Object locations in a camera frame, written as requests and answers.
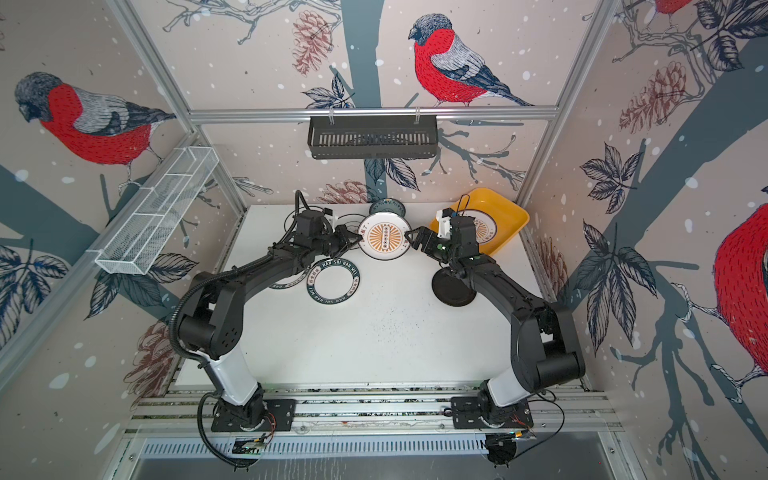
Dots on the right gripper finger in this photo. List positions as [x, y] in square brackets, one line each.
[417, 235]
[425, 244]

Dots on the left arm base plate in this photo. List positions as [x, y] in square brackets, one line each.
[263, 415]

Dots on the white mesh wall shelf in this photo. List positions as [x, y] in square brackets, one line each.
[141, 238]

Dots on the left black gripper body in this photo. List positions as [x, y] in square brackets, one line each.
[328, 244]

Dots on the green rim plate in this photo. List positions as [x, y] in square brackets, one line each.
[333, 281]
[290, 282]

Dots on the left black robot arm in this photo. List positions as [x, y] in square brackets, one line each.
[208, 321]

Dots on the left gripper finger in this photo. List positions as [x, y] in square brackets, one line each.
[348, 235]
[342, 246]

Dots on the small teal patterned plate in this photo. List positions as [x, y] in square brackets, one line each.
[388, 205]

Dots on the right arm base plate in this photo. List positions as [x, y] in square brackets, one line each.
[479, 412]

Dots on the black round plate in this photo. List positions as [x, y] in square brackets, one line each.
[451, 290]

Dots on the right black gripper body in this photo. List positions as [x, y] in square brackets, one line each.
[445, 250]

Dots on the aluminium mounting rail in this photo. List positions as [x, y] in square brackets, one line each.
[349, 411]

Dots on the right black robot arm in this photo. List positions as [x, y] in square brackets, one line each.
[545, 350]

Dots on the orange sunburst plate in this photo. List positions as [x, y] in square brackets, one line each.
[485, 227]
[383, 236]

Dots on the yellow plastic bin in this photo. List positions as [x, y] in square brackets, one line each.
[508, 216]

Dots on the black hanging wire basket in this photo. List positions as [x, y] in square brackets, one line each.
[373, 137]

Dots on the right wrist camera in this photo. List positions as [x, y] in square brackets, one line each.
[443, 218]

